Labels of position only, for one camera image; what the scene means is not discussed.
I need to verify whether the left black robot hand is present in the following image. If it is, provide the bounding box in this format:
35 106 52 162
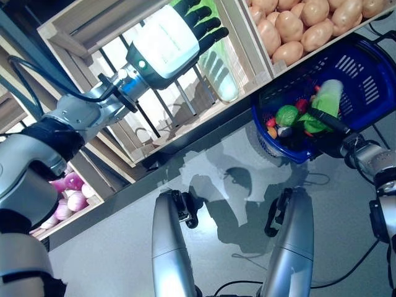
126 0 230 90

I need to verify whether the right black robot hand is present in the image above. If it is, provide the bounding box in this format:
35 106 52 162
308 106 357 158

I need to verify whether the white daikon radish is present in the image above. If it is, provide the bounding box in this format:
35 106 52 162
296 79 345 136

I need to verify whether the blue plastic shopping basket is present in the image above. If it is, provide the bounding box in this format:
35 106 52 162
251 38 396 165

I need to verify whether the small round green vegetable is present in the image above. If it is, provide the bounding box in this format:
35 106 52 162
275 105 301 127

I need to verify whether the light wooden slat crate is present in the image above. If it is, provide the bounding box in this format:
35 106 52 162
27 160 105 243
216 0 396 80
36 0 275 170

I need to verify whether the right black robot foot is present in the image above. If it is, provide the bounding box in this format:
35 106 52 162
264 187 293 238

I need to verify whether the black robot foot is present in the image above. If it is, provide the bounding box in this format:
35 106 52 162
264 187 293 238
172 190 199 230

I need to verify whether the right silver robot leg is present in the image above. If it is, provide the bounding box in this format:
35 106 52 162
261 187 315 297

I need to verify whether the silver robot leg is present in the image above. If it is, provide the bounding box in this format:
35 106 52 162
261 187 315 297
151 189 199 297

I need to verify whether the wooden vegetable display stand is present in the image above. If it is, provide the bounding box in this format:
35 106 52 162
0 0 396 248

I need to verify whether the pink red onion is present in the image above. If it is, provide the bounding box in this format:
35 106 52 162
39 215 60 231
61 171 85 191
67 191 88 212
54 199 74 222
80 184 98 200

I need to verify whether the left black robot foot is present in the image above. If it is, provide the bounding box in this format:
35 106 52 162
172 190 199 230

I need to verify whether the left silver robot leg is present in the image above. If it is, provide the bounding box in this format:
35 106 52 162
151 189 199 297

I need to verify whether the thin black floor cable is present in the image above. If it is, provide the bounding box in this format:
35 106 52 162
368 21 396 43
231 252 267 264
306 172 331 187

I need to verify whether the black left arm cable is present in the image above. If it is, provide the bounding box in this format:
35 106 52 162
7 55 124 105

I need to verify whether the thick black floor cable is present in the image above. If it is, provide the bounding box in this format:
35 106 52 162
213 238 396 297

